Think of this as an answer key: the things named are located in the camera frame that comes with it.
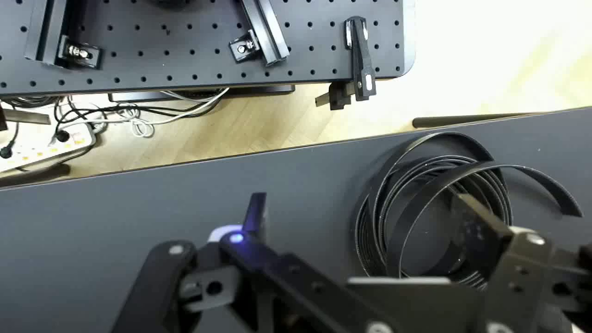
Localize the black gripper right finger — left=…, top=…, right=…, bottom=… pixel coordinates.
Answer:
left=452, top=188, right=592, bottom=333

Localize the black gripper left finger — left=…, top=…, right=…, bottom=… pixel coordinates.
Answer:
left=110, top=190, right=274, bottom=333

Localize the white power strip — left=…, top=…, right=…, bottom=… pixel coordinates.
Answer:
left=0, top=119, right=101, bottom=177

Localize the black perforated breadboard plate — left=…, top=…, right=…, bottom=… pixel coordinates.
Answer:
left=0, top=0, right=417, bottom=97

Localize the black table clamp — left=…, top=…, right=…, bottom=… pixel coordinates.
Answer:
left=313, top=14, right=380, bottom=112

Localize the coiled black flat strap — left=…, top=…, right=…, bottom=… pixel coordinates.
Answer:
left=354, top=130, right=585, bottom=291

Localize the white cable bundle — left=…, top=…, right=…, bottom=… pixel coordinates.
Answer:
left=52, top=84, right=234, bottom=140

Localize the black corner bracket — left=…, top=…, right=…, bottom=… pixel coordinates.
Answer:
left=228, top=29, right=263, bottom=62
left=56, top=34, right=104, bottom=69

